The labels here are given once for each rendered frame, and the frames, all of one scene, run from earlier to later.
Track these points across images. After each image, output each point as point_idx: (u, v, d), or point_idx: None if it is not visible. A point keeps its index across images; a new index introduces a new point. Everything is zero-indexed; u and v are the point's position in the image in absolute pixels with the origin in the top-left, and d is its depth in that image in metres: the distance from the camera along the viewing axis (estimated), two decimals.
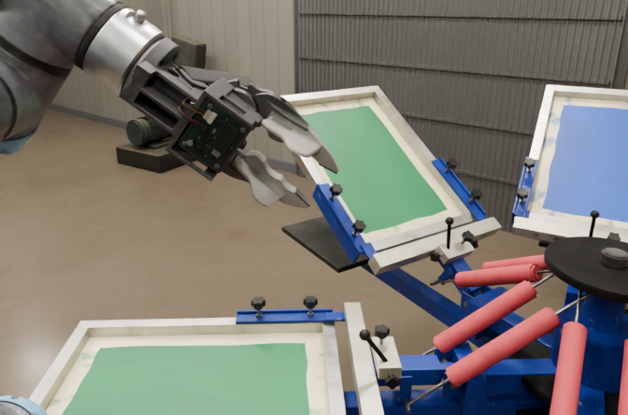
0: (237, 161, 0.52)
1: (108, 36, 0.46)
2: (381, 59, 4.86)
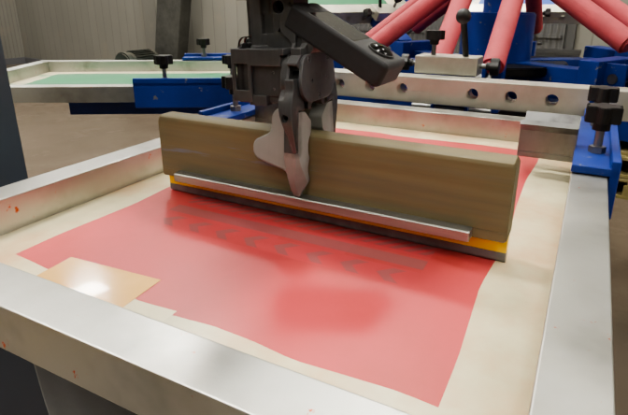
0: None
1: None
2: None
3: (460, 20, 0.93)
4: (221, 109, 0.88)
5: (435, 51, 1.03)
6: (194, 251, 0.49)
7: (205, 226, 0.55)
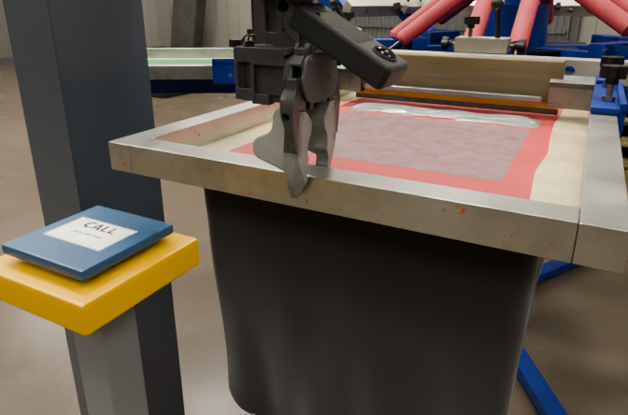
0: None
1: None
2: None
3: (494, 7, 1.15)
4: None
5: (472, 34, 1.25)
6: (333, 157, 0.71)
7: None
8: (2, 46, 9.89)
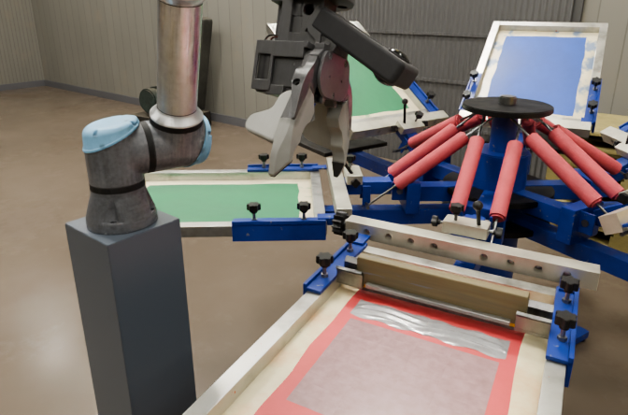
0: (320, 104, 0.58)
1: None
2: (370, 26, 5.44)
3: (476, 208, 1.36)
4: (315, 277, 1.30)
5: (457, 218, 1.46)
6: None
7: None
8: (9, 72, 10.10)
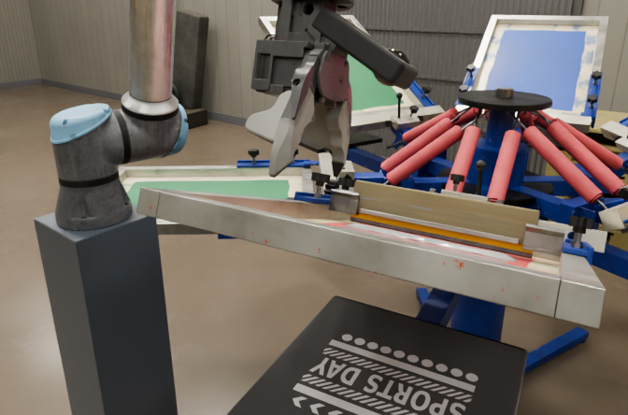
0: (320, 104, 0.58)
1: None
2: (367, 23, 5.38)
3: (478, 167, 1.32)
4: (307, 194, 1.20)
5: (456, 189, 1.41)
6: None
7: None
8: (6, 71, 10.04)
